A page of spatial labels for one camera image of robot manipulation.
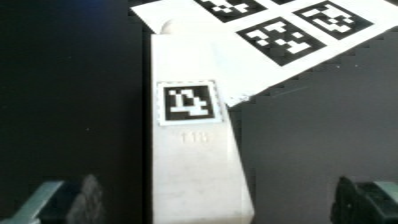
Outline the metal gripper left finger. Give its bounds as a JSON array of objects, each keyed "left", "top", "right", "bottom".
[{"left": 5, "top": 174, "right": 105, "bottom": 224}]

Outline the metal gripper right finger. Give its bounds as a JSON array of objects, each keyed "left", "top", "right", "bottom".
[{"left": 330, "top": 177, "right": 398, "bottom": 224}]

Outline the white leg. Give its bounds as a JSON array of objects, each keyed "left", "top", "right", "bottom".
[{"left": 151, "top": 19, "right": 254, "bottom": 224}]

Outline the white marker sheet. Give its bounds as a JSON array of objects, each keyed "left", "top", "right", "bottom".
[{"left": 131, "top": 0, "right": 398, "bottom": 105}]

